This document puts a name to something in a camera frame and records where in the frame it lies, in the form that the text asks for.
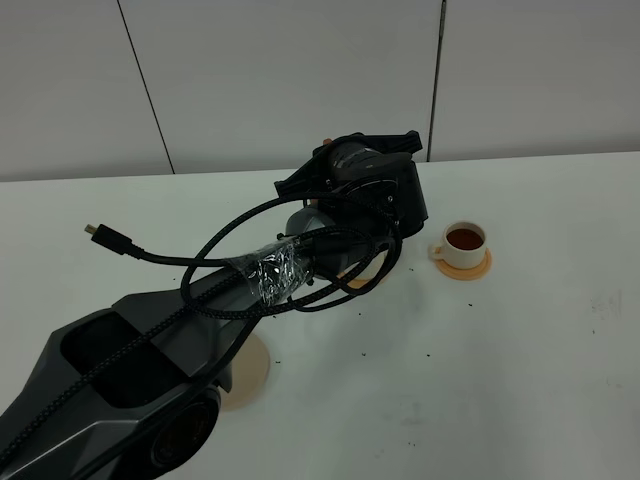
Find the right white teacup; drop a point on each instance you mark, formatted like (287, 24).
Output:
(462, 246)

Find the right orange cup coaster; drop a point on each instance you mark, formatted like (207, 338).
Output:
(474, 273)

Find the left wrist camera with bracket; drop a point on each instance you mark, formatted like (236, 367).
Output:
(408, 199)

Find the brown clay teapot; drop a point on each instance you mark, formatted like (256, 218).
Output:
(325, 142)

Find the large beige round coaster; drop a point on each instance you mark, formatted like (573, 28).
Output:
(250, 370)

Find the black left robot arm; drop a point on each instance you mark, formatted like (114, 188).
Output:
(134, 391)

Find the orange cup coaster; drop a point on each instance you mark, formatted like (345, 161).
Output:
(474, 273)
(368, 273)

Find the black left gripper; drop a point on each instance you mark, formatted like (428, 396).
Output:
(355, 158)

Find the left orange cup coaster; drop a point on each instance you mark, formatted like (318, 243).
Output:
(368, 273)

